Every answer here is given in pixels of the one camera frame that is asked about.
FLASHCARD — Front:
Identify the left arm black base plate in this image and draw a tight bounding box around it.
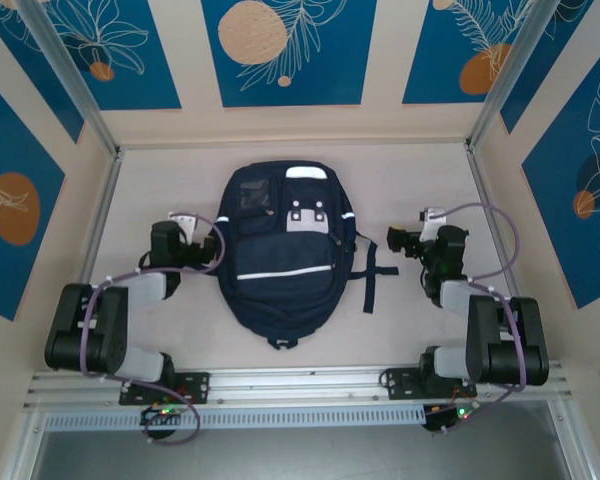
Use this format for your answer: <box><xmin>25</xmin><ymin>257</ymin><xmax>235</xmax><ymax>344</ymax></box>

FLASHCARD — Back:
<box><xmin>118</xmin><ymin>370</ymin><xmax>211</xmax><ymax>406</ymax></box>

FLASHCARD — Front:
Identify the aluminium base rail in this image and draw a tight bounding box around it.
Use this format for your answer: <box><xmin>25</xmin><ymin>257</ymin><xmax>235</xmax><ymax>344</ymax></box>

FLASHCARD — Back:
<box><xmin>22</xmin><ymin>362</ymin><xmax>576</xmax><ymax>412</ymax></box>

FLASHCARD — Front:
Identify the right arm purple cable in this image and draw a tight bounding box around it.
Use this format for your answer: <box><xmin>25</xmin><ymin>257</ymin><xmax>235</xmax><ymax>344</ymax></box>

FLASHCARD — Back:
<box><xmin>432</xmin><ymin>202</ymin><xmax>529</xmax><ymax>426</ymax></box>

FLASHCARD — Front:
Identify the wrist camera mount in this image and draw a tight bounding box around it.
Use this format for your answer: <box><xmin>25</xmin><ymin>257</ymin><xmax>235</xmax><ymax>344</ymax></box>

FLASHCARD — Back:
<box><xmin>418</xmin><ymin>205</ymin><xmax>450</xmax><ymax>241</ymax></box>
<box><xmin>167</xmin><ymin>211</ymin><xmax>200</xmax><ymax>235</ymax></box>

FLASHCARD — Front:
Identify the navy blue backpack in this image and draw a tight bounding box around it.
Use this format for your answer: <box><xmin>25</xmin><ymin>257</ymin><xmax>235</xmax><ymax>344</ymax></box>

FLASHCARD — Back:
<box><xmin>214</xmin><ymin>160</ymin><xmax>400</xmax><ymax>351</ymax></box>

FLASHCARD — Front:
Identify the grey slotted cable duct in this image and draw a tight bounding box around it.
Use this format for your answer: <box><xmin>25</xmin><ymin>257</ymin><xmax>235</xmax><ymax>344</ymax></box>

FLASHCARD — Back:
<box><xmin>42</xmin><ymin>405</ymin><xmax>426</xmax><ymax>432</ymax></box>

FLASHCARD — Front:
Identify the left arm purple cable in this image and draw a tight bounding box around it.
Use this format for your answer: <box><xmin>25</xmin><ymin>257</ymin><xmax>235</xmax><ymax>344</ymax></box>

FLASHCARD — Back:
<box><xmin>77</xmin><ymin>212</ymin><xmax>227</xmax><ymax>446</ymax></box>

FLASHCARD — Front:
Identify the aluminium table side rail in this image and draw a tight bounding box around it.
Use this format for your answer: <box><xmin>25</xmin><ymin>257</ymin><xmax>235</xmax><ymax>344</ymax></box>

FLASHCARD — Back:
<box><xmin>464</xmin><ymin>142</ymin><xmax>541</xmax><ymax>359</ymax></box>
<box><xmin>54</xmin><ymin>149</ymin><xmax>126</xmax><ymax>371</ymax></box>

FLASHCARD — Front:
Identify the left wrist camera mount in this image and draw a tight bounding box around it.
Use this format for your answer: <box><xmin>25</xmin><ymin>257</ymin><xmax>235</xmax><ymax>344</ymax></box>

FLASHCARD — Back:
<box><xmin>167</xmin><ymin>211</ymin><xmax>200</xmax><ymax>235</ymax></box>

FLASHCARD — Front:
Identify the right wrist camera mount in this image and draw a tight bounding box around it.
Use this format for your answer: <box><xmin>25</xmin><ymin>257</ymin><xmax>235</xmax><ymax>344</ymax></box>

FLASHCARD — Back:
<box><xmin>418</xmin><ymin>205</ymin><xmax>450</xmax><ymax>241</ymax></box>

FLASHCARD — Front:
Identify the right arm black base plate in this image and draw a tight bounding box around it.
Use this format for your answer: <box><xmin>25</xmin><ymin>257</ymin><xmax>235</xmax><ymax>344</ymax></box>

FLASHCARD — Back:
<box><xmin>379</xmin><ymin>367</ymin><xmax>479</xmax><ymax>401</ymax></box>

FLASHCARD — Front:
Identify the aluminium corner post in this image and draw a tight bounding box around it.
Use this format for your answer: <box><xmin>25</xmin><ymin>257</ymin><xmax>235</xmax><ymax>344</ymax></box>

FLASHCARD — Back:
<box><xmin>17</xmin><ymin>0</ymin><xmax>122</xmax><ymax>157</ymax></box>
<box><xmin>467</xmin><ymin>0</ymin><xmax>569</xmax><ymax>152</ymax></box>

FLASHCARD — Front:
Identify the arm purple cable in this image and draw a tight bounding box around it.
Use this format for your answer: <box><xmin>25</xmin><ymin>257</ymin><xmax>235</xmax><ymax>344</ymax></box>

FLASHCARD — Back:
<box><xmin>432</xmin><ymin>202</ymin><xmax>529</xmax><ymax>426</ymax></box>
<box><xmin>77</xmin><ymin>212</ymin><xmax>227</xmax><ymax>446</ymax></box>

